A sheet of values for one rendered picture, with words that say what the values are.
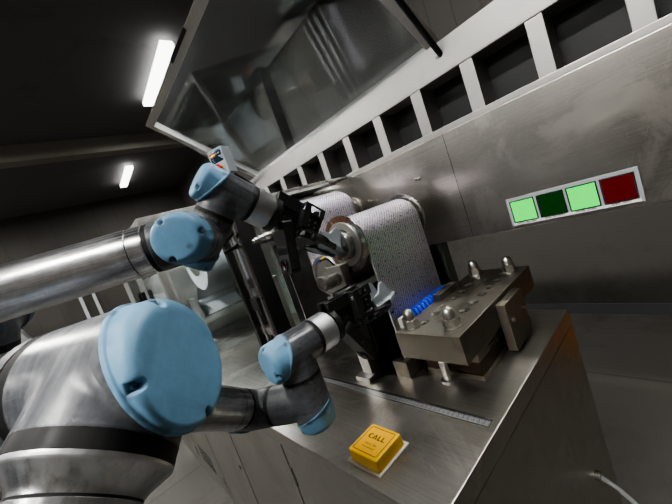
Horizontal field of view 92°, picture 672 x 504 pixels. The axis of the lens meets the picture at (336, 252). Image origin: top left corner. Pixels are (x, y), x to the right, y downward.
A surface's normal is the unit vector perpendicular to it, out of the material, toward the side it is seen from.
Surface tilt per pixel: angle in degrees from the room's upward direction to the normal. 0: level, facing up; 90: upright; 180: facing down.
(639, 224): 90
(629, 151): 90
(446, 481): 0
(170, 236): 90
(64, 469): 91
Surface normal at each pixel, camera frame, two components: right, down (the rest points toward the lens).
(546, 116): -0.71, 0.32
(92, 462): 0.40, 0.08
